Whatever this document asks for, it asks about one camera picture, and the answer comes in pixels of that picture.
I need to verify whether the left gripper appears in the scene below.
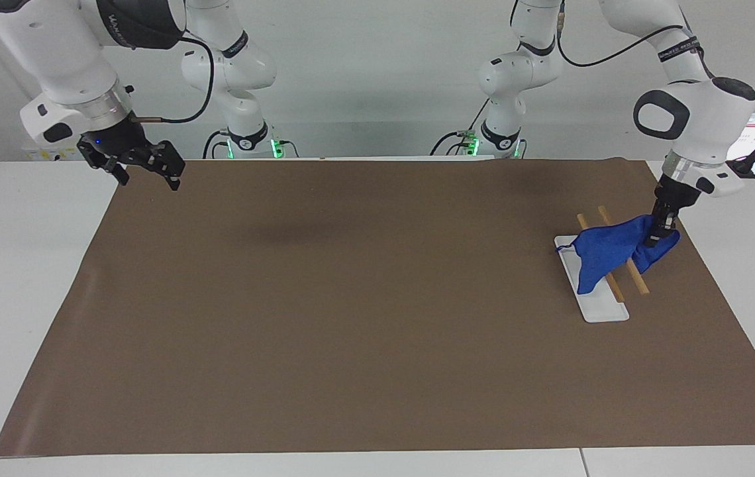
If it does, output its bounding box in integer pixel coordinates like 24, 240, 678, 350
654, 174, 702, 217

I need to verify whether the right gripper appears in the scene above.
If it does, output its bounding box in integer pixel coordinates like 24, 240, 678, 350
77, 114, 187, 192

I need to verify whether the blue towel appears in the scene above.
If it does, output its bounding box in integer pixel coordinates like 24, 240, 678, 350
555, 213, 681, 296

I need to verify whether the white rectangular tray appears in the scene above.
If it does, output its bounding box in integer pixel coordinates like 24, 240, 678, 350
554, 235, 630, 324

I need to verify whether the black cable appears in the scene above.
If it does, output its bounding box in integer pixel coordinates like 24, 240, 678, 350
555, 0, 684, 68
132, 34, 217, 126
202, 129, 231, 160
429, 98, 491, 157

